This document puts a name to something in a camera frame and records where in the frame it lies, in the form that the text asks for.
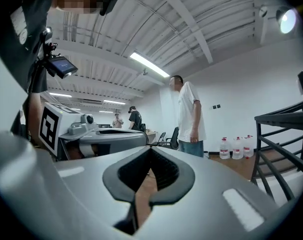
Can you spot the round spotlight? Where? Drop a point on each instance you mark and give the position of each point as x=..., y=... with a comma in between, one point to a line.
x=287, y=20

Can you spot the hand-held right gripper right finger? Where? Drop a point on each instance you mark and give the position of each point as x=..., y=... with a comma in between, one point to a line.
x=211, y=199

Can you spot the person's black shirt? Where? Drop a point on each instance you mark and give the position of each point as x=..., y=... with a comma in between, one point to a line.
x=16, y=46

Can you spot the person's left hand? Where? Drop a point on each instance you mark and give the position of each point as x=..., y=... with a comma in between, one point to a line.
x=75, y=152

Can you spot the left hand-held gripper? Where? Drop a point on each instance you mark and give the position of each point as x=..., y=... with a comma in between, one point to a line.
x=50, y=129

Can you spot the wooden desk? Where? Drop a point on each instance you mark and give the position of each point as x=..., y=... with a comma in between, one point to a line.
x=151, y=133

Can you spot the black chest-mounted monitor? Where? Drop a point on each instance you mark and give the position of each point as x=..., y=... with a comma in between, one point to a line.
x=62, y=67

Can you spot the wall sockets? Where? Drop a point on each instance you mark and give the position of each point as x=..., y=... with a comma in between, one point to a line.
x=215, y=106

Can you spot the black office chair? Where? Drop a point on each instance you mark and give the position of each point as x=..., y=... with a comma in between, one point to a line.
x=162, y=137
x=173, y=139

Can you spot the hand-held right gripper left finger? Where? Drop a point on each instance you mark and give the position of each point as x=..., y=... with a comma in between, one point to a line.
x=74, y=196

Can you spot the long ceiling light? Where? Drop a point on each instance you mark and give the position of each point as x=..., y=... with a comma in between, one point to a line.
x=114, y=102
x=149, y=64
x=60, y=94

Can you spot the ceiling security camera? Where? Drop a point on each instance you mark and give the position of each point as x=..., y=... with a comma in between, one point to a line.
x=144, y=72

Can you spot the person's left forearm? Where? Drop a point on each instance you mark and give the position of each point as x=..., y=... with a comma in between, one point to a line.
x=36, y=114

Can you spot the black head-mounted camera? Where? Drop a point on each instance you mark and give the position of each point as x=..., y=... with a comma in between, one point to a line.
x=109, y=3

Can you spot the clear water bottle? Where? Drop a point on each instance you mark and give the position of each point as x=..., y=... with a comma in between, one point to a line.
x=249, y=147
x=237, y=150
x=224, y=150

